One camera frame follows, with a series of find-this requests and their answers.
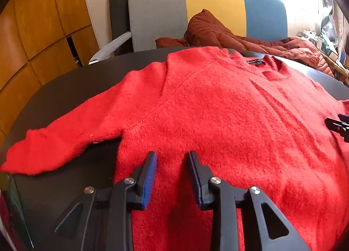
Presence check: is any grey yellow blue chair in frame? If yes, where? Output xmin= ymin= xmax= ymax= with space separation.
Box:
xmin=89 ymin=0 xmax=289 ymax=65

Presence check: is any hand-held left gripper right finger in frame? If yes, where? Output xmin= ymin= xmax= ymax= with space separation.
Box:
xmin=186 ymin=151 xmax=311 ymax=251

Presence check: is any wooden cabinet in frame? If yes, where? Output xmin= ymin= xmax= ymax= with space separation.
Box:
xmin=0 ymin=0 xmax=100 ymax=142

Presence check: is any dark red quilted jacket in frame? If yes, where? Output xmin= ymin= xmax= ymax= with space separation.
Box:
xmin=155 ymin=9 xmax=337 ymax=77

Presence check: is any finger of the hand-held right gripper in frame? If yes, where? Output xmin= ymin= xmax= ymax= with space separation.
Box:
xmin=324 ymin=113 xmax=349 ymax=144

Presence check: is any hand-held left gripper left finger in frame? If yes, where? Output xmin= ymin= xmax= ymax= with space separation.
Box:
xmin=55 ymin=151 xmax=158 ymax=251

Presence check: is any red knit sweater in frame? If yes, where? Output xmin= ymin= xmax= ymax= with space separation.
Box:
xmin=0 ymin=46 xmax=349 ymax=251

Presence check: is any cluttered side shelf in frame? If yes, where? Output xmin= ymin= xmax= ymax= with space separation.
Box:
xmin=301 ymin=0 xmax=349 ymax=85

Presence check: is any black rolled mat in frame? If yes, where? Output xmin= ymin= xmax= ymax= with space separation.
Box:
xmin=108 ymin=0 xmax=134 ymax=56

